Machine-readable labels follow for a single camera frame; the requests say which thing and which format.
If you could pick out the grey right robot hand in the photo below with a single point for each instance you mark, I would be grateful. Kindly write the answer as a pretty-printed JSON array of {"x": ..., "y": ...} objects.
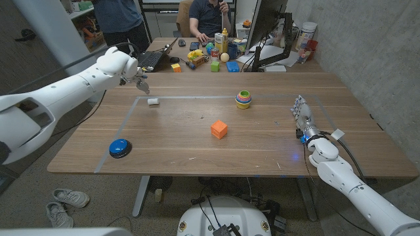
[{"x": 305, "y": 119}]

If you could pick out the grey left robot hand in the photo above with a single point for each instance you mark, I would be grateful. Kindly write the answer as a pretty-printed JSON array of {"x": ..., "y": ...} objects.
[{"x": 142, "y": 86}]

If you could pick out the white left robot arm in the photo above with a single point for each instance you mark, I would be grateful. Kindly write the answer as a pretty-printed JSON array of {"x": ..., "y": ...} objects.
[{"x": 65, "y": 91}]

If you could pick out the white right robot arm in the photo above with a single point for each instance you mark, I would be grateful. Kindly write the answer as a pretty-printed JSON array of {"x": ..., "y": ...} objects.
[{"x": 348, "y": 183}]

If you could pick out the white bandage roll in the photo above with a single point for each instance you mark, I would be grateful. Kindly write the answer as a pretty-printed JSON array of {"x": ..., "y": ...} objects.
[{"x": 153, "y": 101}]

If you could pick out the brown wooden block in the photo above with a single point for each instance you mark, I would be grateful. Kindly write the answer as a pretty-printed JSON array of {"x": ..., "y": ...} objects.
[{"x": 198, "y": 61}]

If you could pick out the rainbow stacking cups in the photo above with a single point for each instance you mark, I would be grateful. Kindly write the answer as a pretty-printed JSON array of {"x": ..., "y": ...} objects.
[{"x": 243, "y": 100}]

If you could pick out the blue button with black base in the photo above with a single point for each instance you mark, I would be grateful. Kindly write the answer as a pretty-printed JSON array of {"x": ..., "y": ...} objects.
[{"x": 118, "y": 147}]

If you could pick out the orange block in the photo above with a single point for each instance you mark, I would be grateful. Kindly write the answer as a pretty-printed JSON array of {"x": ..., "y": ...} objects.
[{"x": 218, "y": 129}]

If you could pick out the black laptop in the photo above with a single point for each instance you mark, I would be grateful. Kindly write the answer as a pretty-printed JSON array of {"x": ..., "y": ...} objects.
[{"x": 152, "y": 59}]

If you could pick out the rubiks cube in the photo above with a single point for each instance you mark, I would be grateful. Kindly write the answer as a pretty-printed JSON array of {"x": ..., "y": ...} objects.
[{"x": 176, "y": 67}]

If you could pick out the black computer mouse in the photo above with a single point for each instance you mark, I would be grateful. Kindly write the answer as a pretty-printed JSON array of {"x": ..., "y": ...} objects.
[{"x": 181, "y": 42}]

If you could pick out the white power adapter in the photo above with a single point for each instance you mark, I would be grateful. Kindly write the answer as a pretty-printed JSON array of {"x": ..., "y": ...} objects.
[{"x": 275, "y": 68}]

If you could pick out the yellow banana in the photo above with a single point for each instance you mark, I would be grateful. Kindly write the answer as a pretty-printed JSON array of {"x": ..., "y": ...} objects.
[{"x": 194, "y": 53}]

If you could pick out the clear glass cup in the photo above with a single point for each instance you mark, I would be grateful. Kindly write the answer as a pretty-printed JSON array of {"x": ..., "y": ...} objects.
[{"x": 303, "y": 55}]

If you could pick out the black phone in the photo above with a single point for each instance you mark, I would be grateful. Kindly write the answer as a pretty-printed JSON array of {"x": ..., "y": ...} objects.
[{"x": 194, "y": 46}]

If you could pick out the standing person in blue shirt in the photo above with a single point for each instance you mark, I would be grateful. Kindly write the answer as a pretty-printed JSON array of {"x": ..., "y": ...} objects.
[{"x": 118, "y": 19}]

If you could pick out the red cup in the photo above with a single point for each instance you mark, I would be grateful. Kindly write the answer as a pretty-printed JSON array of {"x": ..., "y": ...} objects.
[{"x": 313, "y": 47}]

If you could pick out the white paper sheet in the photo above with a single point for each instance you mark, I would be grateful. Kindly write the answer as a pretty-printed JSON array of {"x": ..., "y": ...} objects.
[{"x": 274, "y": 52}]

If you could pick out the green cube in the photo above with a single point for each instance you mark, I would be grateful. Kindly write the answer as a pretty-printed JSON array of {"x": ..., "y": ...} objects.
[{"x": 215, "y": 66}]

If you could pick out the green ball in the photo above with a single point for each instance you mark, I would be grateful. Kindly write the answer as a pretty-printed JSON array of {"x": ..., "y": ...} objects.
[{"x": 209, "y": 48}]

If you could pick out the red can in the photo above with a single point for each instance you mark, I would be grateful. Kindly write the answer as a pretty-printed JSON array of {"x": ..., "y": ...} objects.
[{"x": 215, "y": 54}]

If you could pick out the grey table leg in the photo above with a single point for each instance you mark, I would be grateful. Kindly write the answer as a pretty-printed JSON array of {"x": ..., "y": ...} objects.
[
  {"x": 307, "y": 200},
  {"x": 140, "y": 196}
]

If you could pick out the tan office chair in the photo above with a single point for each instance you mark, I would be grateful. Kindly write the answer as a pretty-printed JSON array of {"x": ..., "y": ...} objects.
[{"x": 183, "y": 16}]

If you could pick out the white canister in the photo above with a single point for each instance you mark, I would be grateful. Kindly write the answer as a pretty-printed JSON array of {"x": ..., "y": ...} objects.
[{"x": 306, "y": 34}]

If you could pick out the white storage shelf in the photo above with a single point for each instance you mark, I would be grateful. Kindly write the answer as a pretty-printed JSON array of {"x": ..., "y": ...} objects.
[{"x": 83, "y": 23}]

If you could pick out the cream ball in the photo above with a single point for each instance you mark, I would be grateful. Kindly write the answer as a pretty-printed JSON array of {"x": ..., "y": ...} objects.
[{"x": 224, "y": 57}]

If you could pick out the blue plastic box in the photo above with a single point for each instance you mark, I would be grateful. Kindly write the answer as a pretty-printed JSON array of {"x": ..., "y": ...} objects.
[{"x": 232, "y": 67}]

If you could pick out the yellow mustard bottle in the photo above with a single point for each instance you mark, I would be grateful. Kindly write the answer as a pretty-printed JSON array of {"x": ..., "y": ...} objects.
[{"x": 225, "y": 41}]

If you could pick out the seated person in navy shirt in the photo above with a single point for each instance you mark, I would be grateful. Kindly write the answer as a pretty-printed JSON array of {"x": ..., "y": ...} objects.
[{"x": 206, "y": 16}]

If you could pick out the blue mug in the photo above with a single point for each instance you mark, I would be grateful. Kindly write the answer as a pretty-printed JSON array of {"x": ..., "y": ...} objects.
[{"x": 233, "y": 51}]

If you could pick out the black floor fan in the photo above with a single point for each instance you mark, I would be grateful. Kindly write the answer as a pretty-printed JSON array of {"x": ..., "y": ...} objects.
[{"x": 160, "y": 183}]

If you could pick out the black computer monitor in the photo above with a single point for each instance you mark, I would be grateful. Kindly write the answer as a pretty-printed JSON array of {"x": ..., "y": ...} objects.
[{"x": 262, "y": 23}]

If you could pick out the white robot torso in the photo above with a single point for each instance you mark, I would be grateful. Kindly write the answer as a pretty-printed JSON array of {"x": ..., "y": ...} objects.
[{"x": 226, "y": 213}]

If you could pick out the grey sneaker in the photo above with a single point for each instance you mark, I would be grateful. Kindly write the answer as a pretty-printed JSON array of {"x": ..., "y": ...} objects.
[
  {"x": 59, "y": 216},
  {"x": 72, "y": 197}
]

